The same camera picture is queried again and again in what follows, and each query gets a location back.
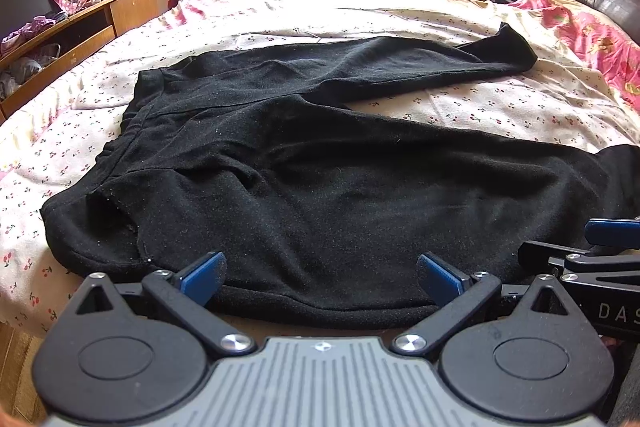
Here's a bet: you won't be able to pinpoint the black pants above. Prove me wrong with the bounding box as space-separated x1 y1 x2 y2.
41 25 639 329

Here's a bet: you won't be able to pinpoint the cherry print bed sheet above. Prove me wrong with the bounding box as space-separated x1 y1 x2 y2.
1 0 639 336

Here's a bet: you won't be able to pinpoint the pink floral quilt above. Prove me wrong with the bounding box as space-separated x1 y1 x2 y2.
511 0 639 113

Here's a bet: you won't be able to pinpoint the wooden TV cabinet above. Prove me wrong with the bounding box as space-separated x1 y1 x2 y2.
1 0 160 120

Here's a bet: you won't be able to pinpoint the purple clothes in cabinet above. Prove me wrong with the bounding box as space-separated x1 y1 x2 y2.
1 16 55 56

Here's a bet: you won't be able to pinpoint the black television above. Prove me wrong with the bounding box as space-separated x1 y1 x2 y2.
0 0 61 38

